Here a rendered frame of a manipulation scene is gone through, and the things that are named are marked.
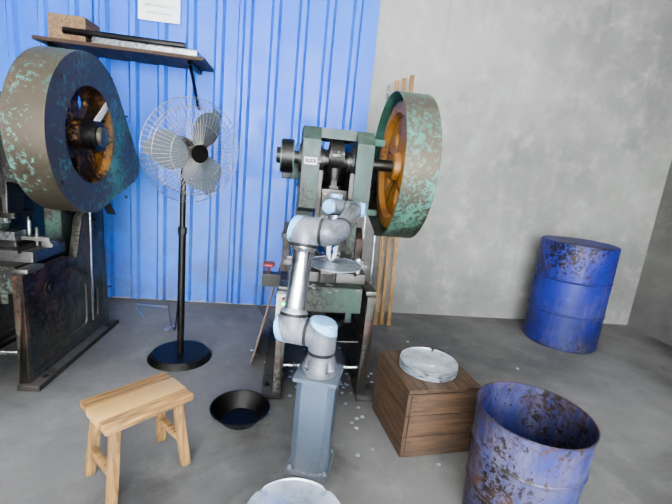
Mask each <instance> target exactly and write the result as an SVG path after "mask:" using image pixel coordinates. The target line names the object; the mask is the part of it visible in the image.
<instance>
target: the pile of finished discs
mask: <svg viewBox="0 0 672 504"><path fill-rule="evenodd" d="M430 350H432V349H430V348H426V347H410V348H406V349H404V350H403V351H402V352H401V354H400V358H399V364H400V367H401V368H402V369H403V370H404V371H405V372H406V373H408V374H409V375H411V376H413V377H415V378H418V379H421V380H424V381H429V382H437V383H441V382H449V381H452V380H453V379H455V378H456V376H457V372H458V363H457V361H456V360H455V359H454V358H453V357H451V356H450V355H448V354H446V353H444V352H442V351H439V350H436V349H435V350H433V351H432V352H431V351H430ZM440 381H441V382H440Z"/></svg>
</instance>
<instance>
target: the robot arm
mask: <svg viewBox="0 0 672 504"><path fill-rule="evenodd" d="M322 209H323V211H324V212H325V213H326V214H328V216H326V217H327V219H326V218H318V217H310V216H306V215H304V216H301V215H297V216H294V217H293V218H292V220H291V221H290V223H289V226H288V230H287V240H288V241H289V242H291V243H290V246H291V248H292V249H293V254H292V261H291V268H290V274H289V281H288V288H287V295H286V301H285V306H284V307H283V308H282V309H281V311H280V313H277V314H276V316H275V320H274V324H273V332H274V336H275V338H276V339H277V340H278V341H281V342H284V343H290V344H295V345H300V346H306V347H308V352H307V355H306V357H305V359H304V362H303V364H302V373H303V374H304V375H305V376H307V377H308V378H311V379H314V380H329V379H332V378H334V377H335V376H336V375H337V370H338V367H337V363H336V358H335V350H336V341H337V335H338V332H337V329H338V326H337V323H336V322H335V321H334V320H333V319H331V318H329V317H326V316H322V315H319V316H318V315H314V316H312V317H311V318H310V319H309V318H307V316H308V313H307V311H306V310H305V305H306V298H307V291H308V284H309V278H310V271H311V264H312V257H313V253H314V252H315V251H316V250H317V248H318V245H319V246H324V248H325V251H326V254H327V257H328V259H329V261H332V260H333V259H334V258H335V256H336V255H337V253H338V251H339V249H340V247H341V242H342V241H344V240H345V239H346V238H347V237H348V236H349V235H350V233H351V230H352V226H353V225H354V223H355V222H356V220H357V219H358V217H365V216H366V212H367V204H366V203H363V202H355V201H347V200H343V195H342V194H335V193H331V194H330V195H329V199H326V200H325V201H324V202H323V204H322ZM332 245H335V246H333V248H332V250H333V253H332V257H331V253H330V251H331V246H332Z"/></svg>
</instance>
